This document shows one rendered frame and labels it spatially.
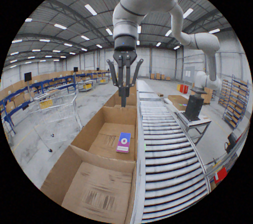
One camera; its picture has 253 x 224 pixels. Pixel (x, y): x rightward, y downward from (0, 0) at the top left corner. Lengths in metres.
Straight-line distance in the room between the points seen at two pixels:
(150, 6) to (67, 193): 0.75
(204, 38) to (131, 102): 0.99
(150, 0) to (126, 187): 0.63
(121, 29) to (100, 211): 0.68
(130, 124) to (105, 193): 0.53
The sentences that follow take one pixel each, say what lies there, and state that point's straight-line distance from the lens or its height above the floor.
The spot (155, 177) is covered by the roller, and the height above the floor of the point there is 0.75.
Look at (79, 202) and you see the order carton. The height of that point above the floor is 0.89.
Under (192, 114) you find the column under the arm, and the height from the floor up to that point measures 0.85.
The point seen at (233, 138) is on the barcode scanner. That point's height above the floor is 1.08.
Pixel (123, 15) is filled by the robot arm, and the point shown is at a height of 1.51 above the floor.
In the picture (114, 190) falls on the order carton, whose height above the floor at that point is 0.89.
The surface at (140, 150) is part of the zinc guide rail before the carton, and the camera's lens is 0.50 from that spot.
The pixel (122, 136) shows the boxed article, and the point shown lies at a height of 0.90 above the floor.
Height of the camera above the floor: 1.32
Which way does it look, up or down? 20 degrees down
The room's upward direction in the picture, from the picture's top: straight up
